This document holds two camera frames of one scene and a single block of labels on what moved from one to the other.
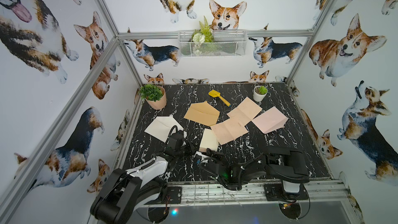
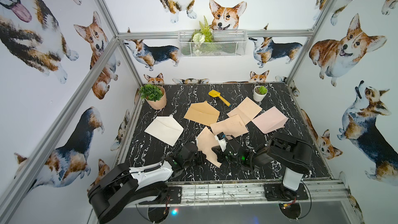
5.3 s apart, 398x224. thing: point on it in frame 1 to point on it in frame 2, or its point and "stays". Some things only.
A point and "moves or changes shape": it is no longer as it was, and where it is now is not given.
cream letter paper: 209,140 moves or changes shape
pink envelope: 271,120 stays
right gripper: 212,155 to 217,151
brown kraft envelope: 203,113 stays
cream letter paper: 229,129 stays
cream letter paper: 246,111 stays
